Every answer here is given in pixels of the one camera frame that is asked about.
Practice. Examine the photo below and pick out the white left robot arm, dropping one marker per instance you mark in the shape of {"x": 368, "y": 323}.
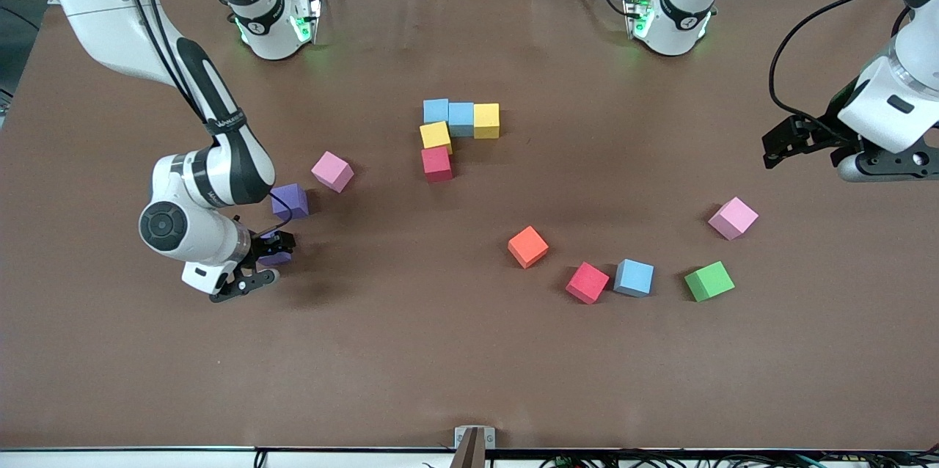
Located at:
{"x": 682, "y": 20}

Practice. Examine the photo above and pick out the pink foam cube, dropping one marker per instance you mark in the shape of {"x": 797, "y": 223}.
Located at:
{"x": 331, "y": 171}
{"x": 732, "y": 217}

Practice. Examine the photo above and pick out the green foam cube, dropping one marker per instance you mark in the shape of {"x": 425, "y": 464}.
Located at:
{"x": 709, "y": 281}

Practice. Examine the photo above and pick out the red foam cube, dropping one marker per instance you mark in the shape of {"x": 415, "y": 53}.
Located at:
{"x": 587, "y": 282}
{"x": 437, "y": 163}

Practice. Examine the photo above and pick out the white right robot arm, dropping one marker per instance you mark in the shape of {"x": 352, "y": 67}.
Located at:
{"x": 110, "y": 6}

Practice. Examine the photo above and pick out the brown table mat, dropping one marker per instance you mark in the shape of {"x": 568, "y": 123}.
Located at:
{"x": 469, "y": 365}

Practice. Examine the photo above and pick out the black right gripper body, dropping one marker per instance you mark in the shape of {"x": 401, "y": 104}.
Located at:
{"x": 262, "y": 245}

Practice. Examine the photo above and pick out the purple foam cube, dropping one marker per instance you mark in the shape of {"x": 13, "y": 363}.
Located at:
{"x": 277, "y": 255}
{"x": 295, "y": 196}

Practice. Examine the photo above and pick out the grey metal bracket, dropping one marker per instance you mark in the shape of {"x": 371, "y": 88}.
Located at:
{"x": 461, "y": 439}

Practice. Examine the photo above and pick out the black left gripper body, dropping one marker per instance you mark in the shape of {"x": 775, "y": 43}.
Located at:
{"x": 827, "y": 123}

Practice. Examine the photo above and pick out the blue foam cube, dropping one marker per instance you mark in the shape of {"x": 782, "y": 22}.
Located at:
{"x": 634, "y": 277}
{"x": 436, "y": 110}
{"x": 461, "y": 118}

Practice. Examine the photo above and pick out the yellow foam cube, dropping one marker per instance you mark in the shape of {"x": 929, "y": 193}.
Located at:
{"x": 435, "y": 136}
{"x": 486, "y": 119}

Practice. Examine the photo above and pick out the orange foam cube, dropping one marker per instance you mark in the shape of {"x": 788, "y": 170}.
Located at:
{"x": 528, "y": 246}

